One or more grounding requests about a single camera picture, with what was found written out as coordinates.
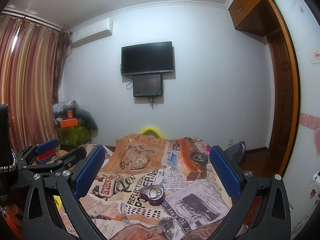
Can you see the green covered side table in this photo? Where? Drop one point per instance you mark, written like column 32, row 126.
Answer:
column 74, row 136

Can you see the orange box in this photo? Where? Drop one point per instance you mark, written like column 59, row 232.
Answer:
column 68, row 123

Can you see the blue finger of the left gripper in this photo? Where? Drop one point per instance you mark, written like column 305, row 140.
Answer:
column 47, row 146

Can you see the striped red gold curtain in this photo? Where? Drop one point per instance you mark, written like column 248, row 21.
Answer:
column 32, row 62

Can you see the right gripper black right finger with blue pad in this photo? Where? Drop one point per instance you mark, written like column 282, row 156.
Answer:
column 272, row 219

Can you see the newspaper print bed cover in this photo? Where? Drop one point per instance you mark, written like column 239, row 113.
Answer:
column 195, row 200

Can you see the yellow pillow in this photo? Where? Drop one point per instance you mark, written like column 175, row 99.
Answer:
column 152, row 131

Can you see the purple heart-shaped jewelry tin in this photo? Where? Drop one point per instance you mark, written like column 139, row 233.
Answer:
column 153, row 202

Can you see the red box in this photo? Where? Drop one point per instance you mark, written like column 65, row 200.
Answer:
column 47, row 156

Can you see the brown wooden wardrobe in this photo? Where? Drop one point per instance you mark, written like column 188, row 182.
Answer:
column 263, row 18

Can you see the beaded bracelet jewelry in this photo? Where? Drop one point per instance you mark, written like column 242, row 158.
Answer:
column 155, row 193

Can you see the white wall socket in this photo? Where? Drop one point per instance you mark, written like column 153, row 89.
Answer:
column 229, row 141

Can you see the white wall air conditioner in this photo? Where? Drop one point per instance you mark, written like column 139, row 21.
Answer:
column 90, row 33

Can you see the small black wall monitor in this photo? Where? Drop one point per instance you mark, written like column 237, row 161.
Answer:
column 147, row 85

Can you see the large black wall television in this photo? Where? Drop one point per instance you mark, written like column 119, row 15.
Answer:
column 147, row 58

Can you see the dark blue backpack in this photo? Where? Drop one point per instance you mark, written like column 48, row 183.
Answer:
column 236, row 152

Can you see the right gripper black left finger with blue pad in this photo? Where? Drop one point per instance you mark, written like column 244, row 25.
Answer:
column 41, row 219

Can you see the dark green clothing pile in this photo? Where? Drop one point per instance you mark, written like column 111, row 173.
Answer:
column 87, row 118

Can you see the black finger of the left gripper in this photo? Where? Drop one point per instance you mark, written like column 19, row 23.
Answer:
column 70, row 159

